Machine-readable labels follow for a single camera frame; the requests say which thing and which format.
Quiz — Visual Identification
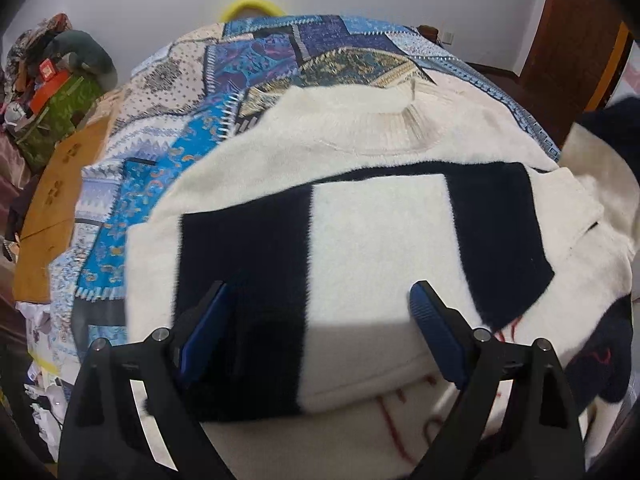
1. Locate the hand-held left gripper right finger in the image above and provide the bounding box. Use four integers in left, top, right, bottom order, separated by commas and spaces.
409, 280, 588, 480

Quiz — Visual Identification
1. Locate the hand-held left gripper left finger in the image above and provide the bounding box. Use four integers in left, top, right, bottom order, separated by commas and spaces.
57, 280, 236, 480

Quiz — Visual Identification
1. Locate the cream and navy sweater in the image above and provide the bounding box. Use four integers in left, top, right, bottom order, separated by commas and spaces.
124, 77, 640, 480

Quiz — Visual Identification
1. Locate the pile of mixed clothes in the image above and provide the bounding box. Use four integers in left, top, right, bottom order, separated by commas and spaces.
2, 12, 76, 126

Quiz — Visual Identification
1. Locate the white printed cloth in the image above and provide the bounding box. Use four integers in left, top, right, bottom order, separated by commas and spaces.
22, 300, 83, 461

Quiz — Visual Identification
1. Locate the bamboo lap desk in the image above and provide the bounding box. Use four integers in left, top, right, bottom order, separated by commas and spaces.
12, 115, 113, 306

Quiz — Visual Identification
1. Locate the pink and gold curtain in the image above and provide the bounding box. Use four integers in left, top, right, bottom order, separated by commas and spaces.
0, 125, 36, 271

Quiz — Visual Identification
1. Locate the green storage box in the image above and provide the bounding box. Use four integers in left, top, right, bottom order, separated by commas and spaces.
15, 72, 106, 171

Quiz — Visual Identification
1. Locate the blue patchwork blanket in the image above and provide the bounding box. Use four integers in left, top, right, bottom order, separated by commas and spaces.
22, 14, 563, 361

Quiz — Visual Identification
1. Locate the dark cloth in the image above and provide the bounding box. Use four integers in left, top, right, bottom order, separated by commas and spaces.
575, 97, 640, 128

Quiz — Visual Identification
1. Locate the orange box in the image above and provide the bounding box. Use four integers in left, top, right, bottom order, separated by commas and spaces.
27, 67, 73, 111

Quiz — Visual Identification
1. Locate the grey plush pillow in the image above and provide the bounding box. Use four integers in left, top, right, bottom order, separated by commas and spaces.
52, 30, 118, 88

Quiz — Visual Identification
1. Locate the yellow foam tube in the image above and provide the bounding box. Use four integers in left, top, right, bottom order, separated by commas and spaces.
220, 0, 286, 23

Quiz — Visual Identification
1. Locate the brown wooden door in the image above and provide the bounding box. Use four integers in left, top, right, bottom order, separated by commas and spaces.
517, 0, 640, 146

